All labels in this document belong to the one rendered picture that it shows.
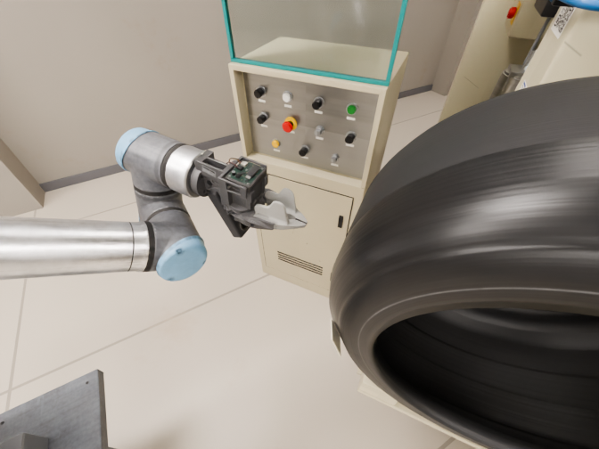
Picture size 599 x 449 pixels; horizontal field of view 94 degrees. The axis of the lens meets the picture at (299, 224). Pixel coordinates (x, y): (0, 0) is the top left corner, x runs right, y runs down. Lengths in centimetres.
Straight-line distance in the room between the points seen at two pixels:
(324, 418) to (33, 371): 152
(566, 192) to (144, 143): 57
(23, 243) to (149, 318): 150
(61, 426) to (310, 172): 114
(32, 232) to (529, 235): 55
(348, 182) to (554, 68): 71
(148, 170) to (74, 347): 162
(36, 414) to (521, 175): 128
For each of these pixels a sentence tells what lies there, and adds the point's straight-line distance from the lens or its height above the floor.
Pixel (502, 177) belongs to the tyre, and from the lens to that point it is 30.
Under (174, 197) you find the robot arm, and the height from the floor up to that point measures 121.
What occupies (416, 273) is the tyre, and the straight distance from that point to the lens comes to 31.
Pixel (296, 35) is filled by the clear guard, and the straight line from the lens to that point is 102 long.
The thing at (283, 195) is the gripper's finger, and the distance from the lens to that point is 49.
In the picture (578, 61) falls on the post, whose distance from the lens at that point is 64.
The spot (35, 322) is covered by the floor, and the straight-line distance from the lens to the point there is 234.
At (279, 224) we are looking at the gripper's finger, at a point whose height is 124.
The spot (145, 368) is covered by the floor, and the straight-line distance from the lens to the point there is 184.
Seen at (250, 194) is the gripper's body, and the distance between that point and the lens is 47.
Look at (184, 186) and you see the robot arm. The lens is 54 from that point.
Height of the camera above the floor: 159
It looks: 46 degrees down
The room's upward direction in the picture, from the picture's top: straight up
